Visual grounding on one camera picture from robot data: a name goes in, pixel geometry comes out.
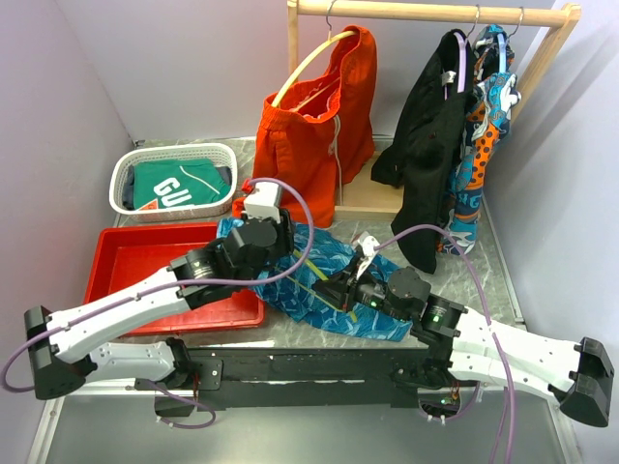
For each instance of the white plastic basket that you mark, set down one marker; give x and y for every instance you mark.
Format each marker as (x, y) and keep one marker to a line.
(219, 154)

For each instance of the purple hanger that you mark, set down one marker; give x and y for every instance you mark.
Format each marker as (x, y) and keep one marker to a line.
(462, 43)

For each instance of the green hanger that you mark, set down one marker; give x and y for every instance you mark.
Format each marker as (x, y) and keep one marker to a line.
(293, 295)

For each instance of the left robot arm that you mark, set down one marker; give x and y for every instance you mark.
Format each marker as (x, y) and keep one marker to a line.
(73, 347)

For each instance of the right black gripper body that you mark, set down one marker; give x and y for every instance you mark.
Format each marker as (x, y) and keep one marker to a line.
(367, 290)

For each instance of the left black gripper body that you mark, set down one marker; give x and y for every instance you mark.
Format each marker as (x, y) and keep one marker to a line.
(283, 246)

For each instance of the black shorts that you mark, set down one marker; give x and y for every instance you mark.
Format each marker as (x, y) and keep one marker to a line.
(428, 137)

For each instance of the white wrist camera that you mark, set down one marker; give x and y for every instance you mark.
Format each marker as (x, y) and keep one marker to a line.
(264, 201)
(367, 244)

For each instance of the light blue hanger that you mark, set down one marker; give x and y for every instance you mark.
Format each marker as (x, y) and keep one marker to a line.
(491, 51)

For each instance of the orange blue patterned shorts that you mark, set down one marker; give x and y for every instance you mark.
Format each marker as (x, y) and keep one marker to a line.
(487, 123)

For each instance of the green folded shirt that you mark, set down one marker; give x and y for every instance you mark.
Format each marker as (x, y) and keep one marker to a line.
(169, 183)

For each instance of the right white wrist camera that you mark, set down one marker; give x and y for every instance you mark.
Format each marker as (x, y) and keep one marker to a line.
(367, 244)

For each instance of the red plastic tray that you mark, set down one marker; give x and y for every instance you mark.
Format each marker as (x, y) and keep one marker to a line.
(127, 255)

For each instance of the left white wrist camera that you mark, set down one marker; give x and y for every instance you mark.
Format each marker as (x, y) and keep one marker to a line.
(264, 201)

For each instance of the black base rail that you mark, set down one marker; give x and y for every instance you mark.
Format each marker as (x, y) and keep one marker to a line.
(238, 377)

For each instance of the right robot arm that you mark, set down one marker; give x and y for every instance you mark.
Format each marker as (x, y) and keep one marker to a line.
(462, 346)

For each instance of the yellow hanger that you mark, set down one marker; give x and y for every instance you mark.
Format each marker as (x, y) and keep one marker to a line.
(298, 70)

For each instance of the wooden clothes rack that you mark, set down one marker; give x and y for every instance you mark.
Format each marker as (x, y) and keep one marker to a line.
(363, 199)

